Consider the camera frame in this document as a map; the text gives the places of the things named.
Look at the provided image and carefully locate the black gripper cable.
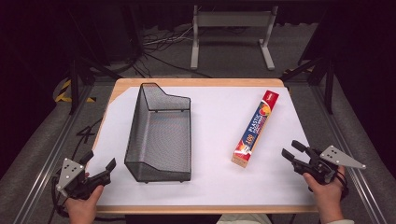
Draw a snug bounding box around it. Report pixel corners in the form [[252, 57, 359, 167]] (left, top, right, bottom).
[[46, 175, 70, 224], [334, 169, 350, 201]]

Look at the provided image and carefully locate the long plastic wrap box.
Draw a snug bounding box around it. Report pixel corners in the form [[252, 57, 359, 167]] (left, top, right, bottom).
[[231, 90, 280, 169]]

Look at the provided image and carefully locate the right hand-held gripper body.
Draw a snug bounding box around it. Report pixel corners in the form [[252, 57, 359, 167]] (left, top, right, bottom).
[[292, 145, 367, 186]]

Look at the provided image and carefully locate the white table sheet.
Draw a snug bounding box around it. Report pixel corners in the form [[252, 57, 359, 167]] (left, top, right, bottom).
[[85, 86, 318, 207]]

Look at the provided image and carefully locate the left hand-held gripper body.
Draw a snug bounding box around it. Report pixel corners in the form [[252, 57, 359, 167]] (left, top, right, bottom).
[[55, 158, 112, 201]]

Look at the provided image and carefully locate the white metal stand frame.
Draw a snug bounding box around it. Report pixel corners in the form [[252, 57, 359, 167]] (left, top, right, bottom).
[[190, 5, 279, 72]]

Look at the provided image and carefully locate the black wire mesh basket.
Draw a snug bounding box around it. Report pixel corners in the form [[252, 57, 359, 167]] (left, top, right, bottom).
[[123, 82, 192, 184]]

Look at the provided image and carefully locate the person's left hand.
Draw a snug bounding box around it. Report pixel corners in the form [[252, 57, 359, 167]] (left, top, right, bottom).
[[64, 185, 106, 224]]

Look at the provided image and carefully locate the aluminium floor rail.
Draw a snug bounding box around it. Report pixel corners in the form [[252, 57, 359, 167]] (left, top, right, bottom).
[[11, 84, 95, 224], [310, 84, 389, 224]]

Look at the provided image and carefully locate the person's right hand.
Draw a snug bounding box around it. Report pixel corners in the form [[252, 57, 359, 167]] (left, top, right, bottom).
[[302, 165, 347, 217]]

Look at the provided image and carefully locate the yellow black hazard tape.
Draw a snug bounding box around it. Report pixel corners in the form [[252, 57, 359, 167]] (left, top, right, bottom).
[[54, 78, 97, 104]]

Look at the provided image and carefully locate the black tripod stand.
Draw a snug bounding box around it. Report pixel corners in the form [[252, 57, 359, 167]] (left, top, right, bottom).
[[279, 56, 336, 115], [68, 57, 123, 116]]

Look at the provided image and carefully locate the black floor cable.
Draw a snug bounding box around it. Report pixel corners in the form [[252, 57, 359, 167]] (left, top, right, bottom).
[[141, 51, 214, 79]]

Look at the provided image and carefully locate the white floor cable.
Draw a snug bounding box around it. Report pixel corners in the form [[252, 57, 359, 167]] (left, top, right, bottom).
[[142, 25, 194, 47]]

